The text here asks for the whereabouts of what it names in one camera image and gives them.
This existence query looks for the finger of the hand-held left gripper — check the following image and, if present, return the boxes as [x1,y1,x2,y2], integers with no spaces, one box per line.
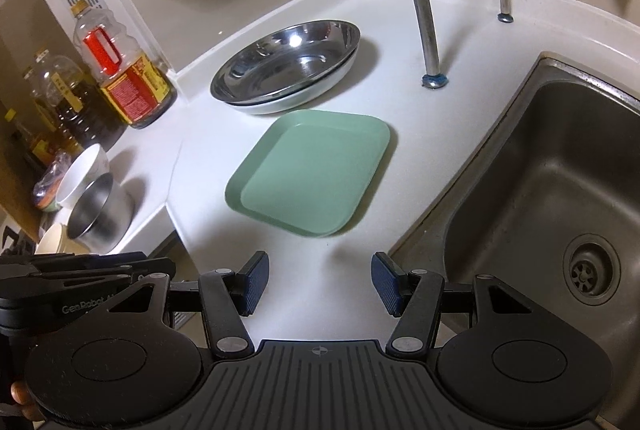
[0,252,148,269]
[30,258,177,285]

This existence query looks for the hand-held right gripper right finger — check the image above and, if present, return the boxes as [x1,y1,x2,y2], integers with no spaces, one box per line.
[371,252,533,358]

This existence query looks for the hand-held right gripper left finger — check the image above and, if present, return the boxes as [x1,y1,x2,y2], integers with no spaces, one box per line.
[107,251,271,358]

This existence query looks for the stainless steel bowl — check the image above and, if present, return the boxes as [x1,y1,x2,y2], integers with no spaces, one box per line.
[66,173,135,253]

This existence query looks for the white bowl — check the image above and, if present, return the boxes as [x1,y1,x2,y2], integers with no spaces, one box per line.
[55,144,111,208]

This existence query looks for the green square plate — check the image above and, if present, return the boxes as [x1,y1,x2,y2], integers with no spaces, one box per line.
[224,109,392,239]

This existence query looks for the plastic-wrapped colourful bowls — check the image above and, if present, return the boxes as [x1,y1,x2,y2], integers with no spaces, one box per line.
[32,150,76,213]

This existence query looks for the beige bowl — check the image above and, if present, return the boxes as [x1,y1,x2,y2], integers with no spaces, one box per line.
[34,222,91,255]

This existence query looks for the black gas stove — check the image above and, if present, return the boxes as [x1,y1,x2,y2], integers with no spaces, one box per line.
[0,222,38,258]

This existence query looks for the yellow-capped sauce bottle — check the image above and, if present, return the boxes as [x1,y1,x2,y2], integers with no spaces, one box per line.
[2,107,48,171]

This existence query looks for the dark oil bottle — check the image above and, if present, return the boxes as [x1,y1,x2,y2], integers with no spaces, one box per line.
[22,50,126,153]

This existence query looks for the stainless steel sink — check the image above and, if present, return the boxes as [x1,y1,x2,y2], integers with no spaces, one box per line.
[387,52,640,430]

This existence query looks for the white round plate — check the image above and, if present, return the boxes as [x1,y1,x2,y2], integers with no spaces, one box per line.
[225,44,362,115]

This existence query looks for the sink drain strainer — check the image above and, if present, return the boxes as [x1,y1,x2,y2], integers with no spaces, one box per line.
[562,234,622,298]

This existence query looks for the red-handled clear bottle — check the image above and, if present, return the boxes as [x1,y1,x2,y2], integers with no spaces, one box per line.
[70,1,178,131]

